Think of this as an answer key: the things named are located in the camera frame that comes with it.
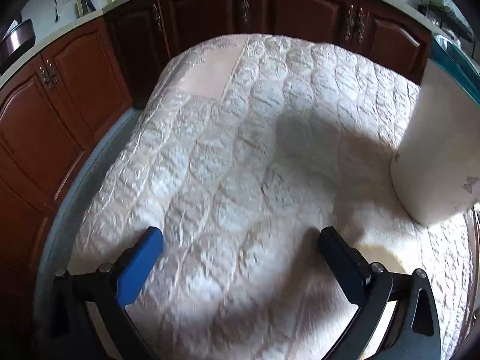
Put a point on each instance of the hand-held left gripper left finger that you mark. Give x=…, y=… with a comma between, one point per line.
x=140, y=266

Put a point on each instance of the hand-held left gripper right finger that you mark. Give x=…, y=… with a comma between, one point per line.
x=345, y=266

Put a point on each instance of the white utensil holder teal rim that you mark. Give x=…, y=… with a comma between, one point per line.
x=431, y=150

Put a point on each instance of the white quilted cloth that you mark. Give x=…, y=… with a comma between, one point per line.
x=243, y=157

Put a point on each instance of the brown wooden base cabinets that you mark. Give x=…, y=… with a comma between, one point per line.
x=75, y=93

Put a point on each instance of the grey stone countertop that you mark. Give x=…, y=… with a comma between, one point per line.
x=22, y=63

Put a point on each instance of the metallic rice cooker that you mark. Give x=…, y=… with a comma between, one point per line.
x=17, y=39

